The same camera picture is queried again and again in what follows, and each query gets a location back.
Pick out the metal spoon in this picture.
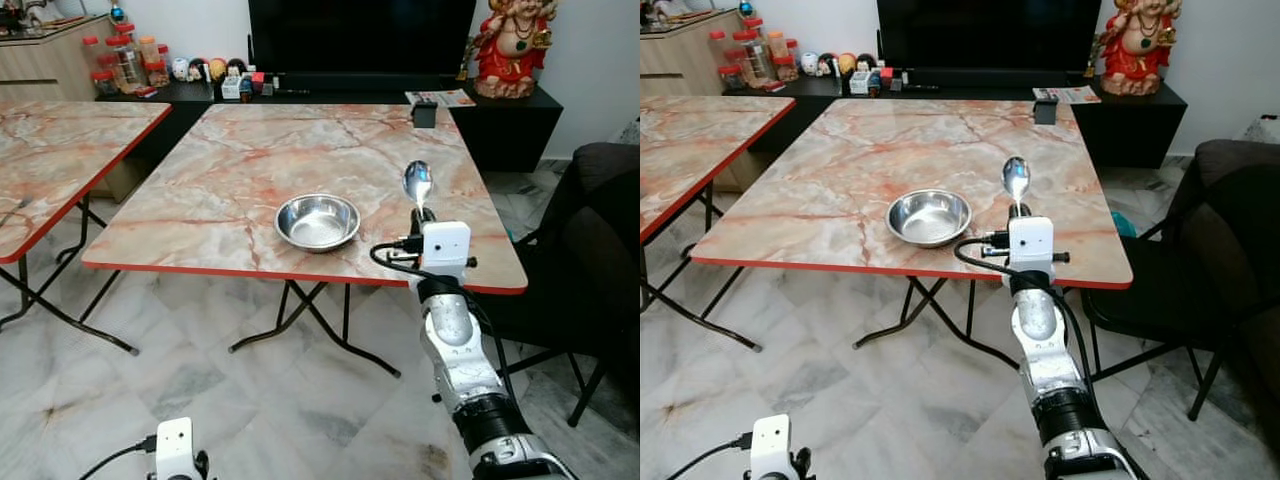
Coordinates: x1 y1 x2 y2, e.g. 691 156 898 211
402 160 435 225
1002 156 1033 219

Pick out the steel bowl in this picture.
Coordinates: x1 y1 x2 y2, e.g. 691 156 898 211
886 189 973 249
275 193 362 253

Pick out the printed leaflet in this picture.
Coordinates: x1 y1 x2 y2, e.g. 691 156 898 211
404 89 477 109
1031 85 1102 105

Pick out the black TV console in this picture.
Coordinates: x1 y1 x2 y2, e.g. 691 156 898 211
98 78 564 174

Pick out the marble folding table with bowl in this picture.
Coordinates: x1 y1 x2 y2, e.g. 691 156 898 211
689 97 1135 373
81 102 529 381

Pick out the black chair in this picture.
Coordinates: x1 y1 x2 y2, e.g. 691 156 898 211
478 142 641 428
1079 138 1280 423

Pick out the black television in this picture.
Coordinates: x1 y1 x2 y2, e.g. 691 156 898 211
247 0 479 78
876 0 1104 73

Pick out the red laughing Buddha statue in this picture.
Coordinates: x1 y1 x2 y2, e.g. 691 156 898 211
471 0 555 100
1096 0 1184 99

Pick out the large red-lid plastic jar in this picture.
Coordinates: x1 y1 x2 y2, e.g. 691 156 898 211
107 32 147 94
737 26 776 87

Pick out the light wooden cabinet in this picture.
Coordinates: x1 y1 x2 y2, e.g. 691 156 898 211
0 14 117 103
640 9 747 99

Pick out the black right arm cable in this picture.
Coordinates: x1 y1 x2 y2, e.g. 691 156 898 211
369 235 425 283
951 231 1013 279

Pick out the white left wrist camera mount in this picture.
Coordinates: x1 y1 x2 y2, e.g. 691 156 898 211
749 414 792 480
154 418 197 480

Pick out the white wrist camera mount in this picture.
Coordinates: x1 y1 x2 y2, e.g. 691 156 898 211
420 221 472 282
154 418 197 480
1006 216 1057 277
749 414 792 480

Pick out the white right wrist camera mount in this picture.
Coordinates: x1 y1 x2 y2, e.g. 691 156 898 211
420 221 472 282
1006 216 1057 277

